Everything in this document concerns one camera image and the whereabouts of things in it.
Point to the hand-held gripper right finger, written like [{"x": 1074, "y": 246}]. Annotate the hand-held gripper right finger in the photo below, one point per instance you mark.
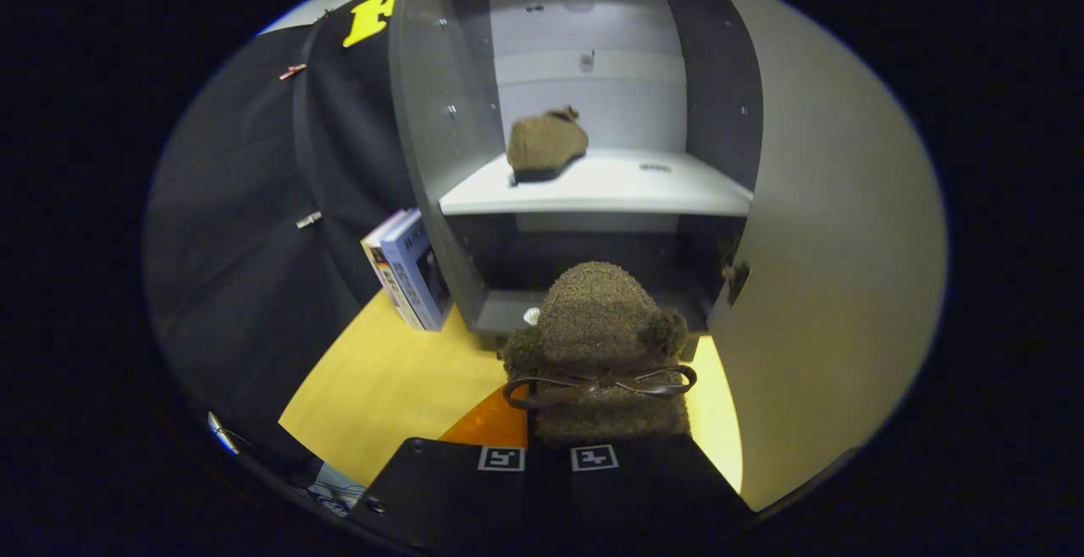
[{"x": 644, "y": 489}]

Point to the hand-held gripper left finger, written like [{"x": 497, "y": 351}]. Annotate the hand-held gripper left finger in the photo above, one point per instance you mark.
[{"x": 457, "y": 498}]

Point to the brown fuzzy shoe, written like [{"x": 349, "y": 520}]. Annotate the brown fuzzy shoe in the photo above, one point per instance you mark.
[
  {"x": 542, "y": 146},
  {"x": 593, "y": 311}
]

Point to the white shoe cabinet door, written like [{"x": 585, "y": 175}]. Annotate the white shoe cabinet door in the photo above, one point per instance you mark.
[{"x": 830, "y": 244}]

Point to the grey shoe cabinet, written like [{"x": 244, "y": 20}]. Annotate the grey shoe cabinet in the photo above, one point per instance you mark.
[{"x": 440, "y": 117}]

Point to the white cabinet shelf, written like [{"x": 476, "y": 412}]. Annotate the white cabinet shelf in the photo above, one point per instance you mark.
[{"x": 610, "y": 184}]

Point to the blue white object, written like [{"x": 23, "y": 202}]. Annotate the blue white object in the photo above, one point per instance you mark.
[{"x": 334, "y": 489}]

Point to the small white object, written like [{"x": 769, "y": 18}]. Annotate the small white object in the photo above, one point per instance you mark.
[{"x": 532, "y": 316}]

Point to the blue book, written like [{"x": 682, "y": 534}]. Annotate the blue book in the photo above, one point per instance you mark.
[{"x": 419, "y": 273}]

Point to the white spine book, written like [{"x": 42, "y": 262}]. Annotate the white spine book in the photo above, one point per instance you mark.
[{"x": 378, "y": 252}]

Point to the white clip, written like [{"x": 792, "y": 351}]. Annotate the white clip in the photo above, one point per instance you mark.
[{"x": 309, "y": 219}]

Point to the black backdrop cloth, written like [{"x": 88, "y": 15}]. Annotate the black backdrop cloth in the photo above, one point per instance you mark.
[{"x": 237, "y": 244}]

